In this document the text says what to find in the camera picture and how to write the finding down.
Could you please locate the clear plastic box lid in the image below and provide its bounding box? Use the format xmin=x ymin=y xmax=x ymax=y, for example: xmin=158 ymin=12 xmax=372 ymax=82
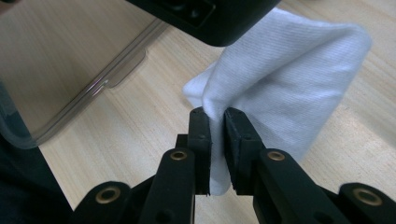
xmin=0 ymin=18 xmax=171 ymax=150

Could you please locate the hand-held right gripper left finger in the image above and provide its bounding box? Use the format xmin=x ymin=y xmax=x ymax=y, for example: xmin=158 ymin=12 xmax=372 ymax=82
xmin=176 ymin=106 xmax=213 ymax=196

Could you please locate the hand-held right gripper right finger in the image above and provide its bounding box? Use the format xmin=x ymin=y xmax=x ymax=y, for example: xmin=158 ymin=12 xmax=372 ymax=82
xmin=223 ymin=106 xmax=265 ymax=196

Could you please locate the white sock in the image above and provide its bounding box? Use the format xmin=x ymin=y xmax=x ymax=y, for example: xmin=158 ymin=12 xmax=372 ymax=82
xmin=182 ymin=7 xmax=373 ymax=196

